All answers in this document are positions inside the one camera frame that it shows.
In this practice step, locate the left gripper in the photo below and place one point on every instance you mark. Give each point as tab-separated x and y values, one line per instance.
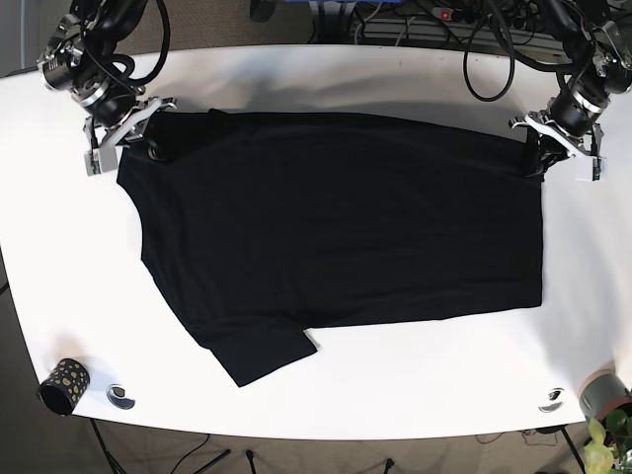
553	144

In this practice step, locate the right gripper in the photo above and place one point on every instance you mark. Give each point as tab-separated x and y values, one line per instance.
102	157

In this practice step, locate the black T-shirt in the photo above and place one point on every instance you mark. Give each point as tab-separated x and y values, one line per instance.
268	225

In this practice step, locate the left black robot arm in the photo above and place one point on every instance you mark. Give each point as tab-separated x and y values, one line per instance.
598	67

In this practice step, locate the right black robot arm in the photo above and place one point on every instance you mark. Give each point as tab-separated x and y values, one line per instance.
81	58

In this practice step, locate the grey plant pot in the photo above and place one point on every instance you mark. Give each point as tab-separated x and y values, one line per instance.
602	393

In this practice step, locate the black gold-dotted cup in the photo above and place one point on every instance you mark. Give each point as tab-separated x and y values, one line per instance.
64	387

